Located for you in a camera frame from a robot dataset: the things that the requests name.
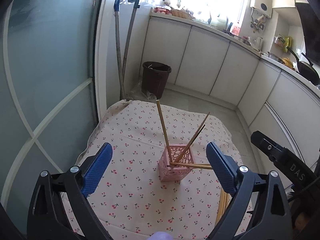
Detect thin brown chopstick in holder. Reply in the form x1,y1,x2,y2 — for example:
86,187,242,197
175,113,210,163

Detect black frying pan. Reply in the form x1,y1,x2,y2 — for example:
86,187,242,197
286,46,320,86

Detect blue handled mop pole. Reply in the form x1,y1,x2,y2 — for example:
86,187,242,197
114,0,125,100

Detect pink perforated utensil holder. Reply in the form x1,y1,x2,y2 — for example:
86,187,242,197
158,144,195,182

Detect cherry print tablecloth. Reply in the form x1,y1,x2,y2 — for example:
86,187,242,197
85,101,242,239

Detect white kitchen cabinets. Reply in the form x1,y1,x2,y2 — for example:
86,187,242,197
142,13,319,167

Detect wooden chopstick on table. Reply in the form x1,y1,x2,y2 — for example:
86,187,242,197
225,193,231,210
219,189,226,215
215,189,226,225

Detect black range hood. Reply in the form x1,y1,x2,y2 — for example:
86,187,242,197
295,2,319,65

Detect black chopstick in holder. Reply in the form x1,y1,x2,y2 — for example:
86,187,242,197
190,125,205,146

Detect frosted glass sliding door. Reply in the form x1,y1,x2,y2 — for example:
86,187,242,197
1,0,97,233

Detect dark brown trash bin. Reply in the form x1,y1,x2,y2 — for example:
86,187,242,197
142,61,172,99

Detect thick wooden chopstick in holder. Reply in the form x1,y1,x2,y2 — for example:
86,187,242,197
156,100,172,162

